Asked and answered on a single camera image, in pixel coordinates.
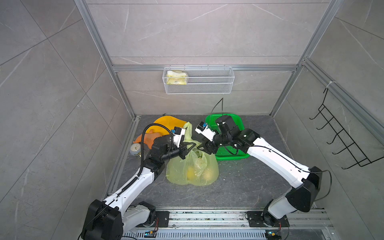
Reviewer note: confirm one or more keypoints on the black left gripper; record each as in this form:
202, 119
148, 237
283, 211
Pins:
183, 150

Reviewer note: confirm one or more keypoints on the yellow-white packet in basket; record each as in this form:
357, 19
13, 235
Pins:
176, 78

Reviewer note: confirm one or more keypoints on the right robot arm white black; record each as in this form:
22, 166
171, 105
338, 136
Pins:
305, 182

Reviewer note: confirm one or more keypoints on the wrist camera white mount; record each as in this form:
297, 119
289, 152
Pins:
205, 130
178, 136

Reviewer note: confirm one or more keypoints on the grey alarm clock gold stand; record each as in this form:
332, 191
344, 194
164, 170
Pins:
135, 150

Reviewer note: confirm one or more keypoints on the yellow-green plastic bag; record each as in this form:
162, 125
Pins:
188, 171

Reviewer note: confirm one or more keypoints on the pear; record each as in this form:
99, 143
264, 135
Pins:
208, 177

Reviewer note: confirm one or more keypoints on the yellow fabric hat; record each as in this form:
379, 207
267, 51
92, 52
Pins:
169, 122

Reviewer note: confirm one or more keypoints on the white wire wall basket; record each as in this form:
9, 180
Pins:
202, 80

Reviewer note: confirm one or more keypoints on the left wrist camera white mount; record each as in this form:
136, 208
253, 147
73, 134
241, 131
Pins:
178, 136

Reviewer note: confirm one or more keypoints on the green plastic basket tray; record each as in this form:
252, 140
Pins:
230, 129

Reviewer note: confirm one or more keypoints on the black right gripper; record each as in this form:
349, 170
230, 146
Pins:
207, 147

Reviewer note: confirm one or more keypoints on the black wire wall hook rack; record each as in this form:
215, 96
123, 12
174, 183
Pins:
349, 145

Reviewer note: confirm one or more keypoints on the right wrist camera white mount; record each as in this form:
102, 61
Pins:
205, 130

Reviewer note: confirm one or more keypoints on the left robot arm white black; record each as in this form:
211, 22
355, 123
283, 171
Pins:
132, 186

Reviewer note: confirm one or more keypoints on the metal base rail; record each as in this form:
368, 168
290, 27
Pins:
232, 224

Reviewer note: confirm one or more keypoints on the orange plush toy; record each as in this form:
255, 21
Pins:
149, 138

